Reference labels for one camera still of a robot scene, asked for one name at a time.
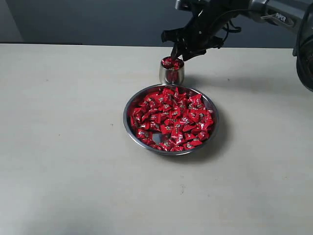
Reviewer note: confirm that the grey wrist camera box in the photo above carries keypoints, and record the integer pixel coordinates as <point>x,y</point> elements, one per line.
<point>184,5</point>

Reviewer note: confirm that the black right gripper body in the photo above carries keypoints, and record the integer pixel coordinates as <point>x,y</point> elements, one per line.
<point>208,17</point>

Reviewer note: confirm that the round steel bowl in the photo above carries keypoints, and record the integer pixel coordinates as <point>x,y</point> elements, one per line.
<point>146,119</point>

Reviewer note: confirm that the shiny steel cup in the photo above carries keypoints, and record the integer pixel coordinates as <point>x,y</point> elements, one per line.
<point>171,76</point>

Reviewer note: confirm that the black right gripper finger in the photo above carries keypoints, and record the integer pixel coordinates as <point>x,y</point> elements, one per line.
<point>176,51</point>
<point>189,54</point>

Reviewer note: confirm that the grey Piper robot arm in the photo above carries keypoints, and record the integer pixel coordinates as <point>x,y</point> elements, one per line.
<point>293,15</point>

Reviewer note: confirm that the red candy front right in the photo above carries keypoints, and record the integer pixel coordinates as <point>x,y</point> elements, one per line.
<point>192,144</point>

